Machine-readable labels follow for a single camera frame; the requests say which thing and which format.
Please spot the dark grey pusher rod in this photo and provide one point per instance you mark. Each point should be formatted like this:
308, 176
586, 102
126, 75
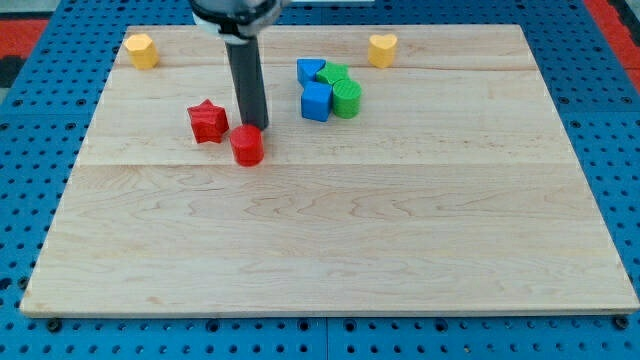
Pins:
246, 70

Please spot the red cylinder block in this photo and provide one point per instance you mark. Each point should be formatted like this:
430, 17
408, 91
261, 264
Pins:
247, 145

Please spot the red star block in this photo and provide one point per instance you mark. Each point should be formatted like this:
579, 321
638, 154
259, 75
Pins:
208, 121

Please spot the green star block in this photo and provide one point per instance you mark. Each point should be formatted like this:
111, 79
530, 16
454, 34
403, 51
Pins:
331, 73

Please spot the blue moon-shaped block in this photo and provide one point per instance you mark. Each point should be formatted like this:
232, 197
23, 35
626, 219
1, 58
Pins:
307, 68

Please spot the blue cube block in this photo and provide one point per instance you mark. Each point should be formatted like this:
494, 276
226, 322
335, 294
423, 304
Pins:
316, 101

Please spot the yellow hexagon block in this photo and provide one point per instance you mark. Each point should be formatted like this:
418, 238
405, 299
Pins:
142, 51

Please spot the green cylinder block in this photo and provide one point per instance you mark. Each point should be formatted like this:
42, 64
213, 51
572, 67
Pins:
346, 98

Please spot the yellow heart block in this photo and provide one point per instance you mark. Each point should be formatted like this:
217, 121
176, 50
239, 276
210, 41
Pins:
382, 50

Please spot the wooden board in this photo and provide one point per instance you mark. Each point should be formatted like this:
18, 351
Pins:
454, 191

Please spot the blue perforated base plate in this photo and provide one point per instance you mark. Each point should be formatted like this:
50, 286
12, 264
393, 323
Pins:
48, 110

